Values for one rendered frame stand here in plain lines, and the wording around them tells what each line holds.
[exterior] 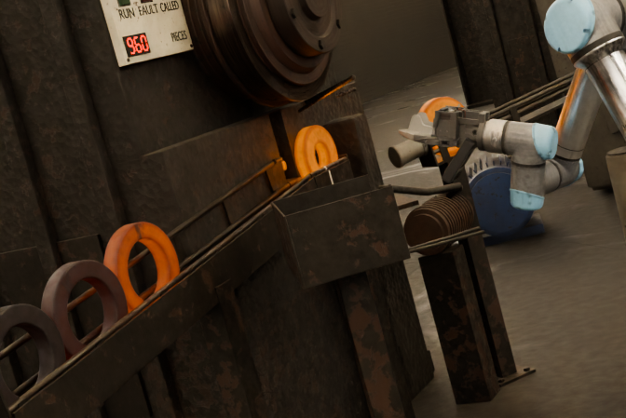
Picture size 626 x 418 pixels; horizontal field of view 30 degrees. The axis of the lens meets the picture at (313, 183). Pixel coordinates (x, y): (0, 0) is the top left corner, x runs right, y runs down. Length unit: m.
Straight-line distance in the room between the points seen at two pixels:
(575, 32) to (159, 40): 0.87
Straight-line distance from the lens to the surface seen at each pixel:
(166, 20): 2.59
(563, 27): 2.44
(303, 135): 2.79
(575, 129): 2.66
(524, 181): 2.60
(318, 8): 2.72
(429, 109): 3.08
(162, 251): 2.24
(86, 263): 2.06
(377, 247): 2.12
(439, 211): 2.96
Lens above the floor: 1.00
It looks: 7 degrees down
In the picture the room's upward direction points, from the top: 15 degrees counter-clockwise
